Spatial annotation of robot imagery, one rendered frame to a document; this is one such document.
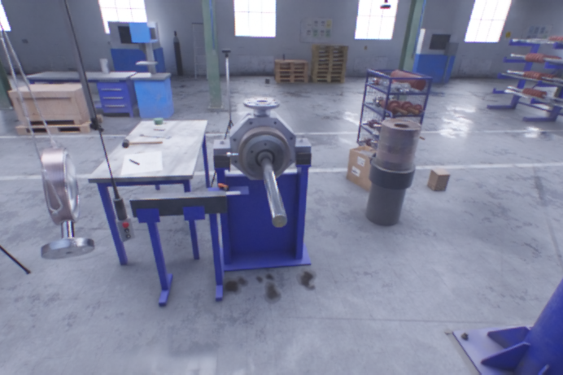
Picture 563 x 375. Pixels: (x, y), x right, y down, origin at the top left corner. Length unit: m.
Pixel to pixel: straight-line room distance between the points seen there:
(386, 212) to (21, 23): 14.68
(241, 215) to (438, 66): 12.47
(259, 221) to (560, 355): 2.06
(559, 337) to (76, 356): 2.80
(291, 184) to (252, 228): 0.54
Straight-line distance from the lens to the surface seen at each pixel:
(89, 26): 14.80
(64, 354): 2.63
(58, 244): 1.62
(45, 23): 15.44
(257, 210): 2.63
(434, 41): 14.11
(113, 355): 2.48
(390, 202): 3.36
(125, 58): 12.82
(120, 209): 1.67
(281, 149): 2.10
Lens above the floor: 1.90
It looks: 28 degrees down
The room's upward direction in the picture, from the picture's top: 2 degrees clockwise
